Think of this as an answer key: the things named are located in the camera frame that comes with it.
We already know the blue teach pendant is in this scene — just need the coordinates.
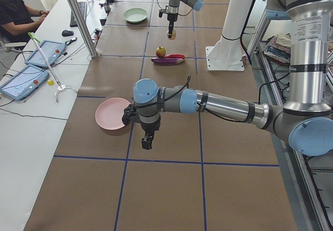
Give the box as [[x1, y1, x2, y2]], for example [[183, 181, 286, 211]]
[[1, 65, 49, 100], [24, 40, 67, 68]]

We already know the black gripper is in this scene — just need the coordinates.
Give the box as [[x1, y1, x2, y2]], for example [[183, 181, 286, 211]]
[[140, 120, 161, 150], [167, 13, 178, 38]]

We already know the black computer keyboard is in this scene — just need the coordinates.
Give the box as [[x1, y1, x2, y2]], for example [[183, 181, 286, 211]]
[[69, 1, 87, 28]]

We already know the person in black shirt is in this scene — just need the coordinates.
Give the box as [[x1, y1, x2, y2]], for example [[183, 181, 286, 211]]
[[1, 0, 49, 42]]

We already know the near blue teach pendant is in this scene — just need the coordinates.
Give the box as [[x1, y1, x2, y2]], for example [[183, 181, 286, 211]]
[[1, 65, 49, 100]]

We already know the pink plastic plate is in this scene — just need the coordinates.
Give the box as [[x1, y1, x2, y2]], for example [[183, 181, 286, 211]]
[[95, 97, 130, 130]]

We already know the aluminium frame post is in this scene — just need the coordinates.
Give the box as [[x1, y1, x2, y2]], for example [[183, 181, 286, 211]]
[[67, 0, 103, 58]]

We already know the black computer mouse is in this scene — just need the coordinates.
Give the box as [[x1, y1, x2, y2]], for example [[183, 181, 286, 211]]
[[61, 30, 74, 37]]

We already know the white reacher grabber stick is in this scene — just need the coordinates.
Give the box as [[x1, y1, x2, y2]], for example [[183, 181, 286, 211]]
[[28, 32, 78, 103]]

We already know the far blue teach pendant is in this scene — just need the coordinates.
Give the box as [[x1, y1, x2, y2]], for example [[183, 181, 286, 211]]
[[24, 40, 67, 68]]

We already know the green plastic plate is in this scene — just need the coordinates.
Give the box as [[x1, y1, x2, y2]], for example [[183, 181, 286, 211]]
[[123, 8, 147, 23]]

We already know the white camera stand base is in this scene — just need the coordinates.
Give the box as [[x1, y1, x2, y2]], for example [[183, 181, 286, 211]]
[[206, 0, 254, 71]]

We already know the red yellow pomegranate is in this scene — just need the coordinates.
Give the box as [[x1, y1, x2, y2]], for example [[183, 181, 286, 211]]
[[156, 46, 166, 58]]

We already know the red chili pepper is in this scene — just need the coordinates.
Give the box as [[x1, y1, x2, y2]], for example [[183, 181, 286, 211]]
[[164, 54, 185, 59]]

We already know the pale green peach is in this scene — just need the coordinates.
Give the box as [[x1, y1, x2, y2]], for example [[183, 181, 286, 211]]
[[167, 30, 176, 40]]

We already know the purple eggplant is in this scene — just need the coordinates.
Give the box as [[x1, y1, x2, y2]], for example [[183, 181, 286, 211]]
[[151, 57, 185, 66]]

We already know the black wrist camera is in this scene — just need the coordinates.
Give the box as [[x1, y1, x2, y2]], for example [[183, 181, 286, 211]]
[[122, 104, 138, 125]]

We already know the yellow small cap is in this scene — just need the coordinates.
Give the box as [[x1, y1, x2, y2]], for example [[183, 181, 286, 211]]
[[47, 79, 54, 86]]

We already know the stack of books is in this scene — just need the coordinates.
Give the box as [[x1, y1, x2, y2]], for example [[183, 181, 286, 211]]
[[263, 33, 291, 64]]

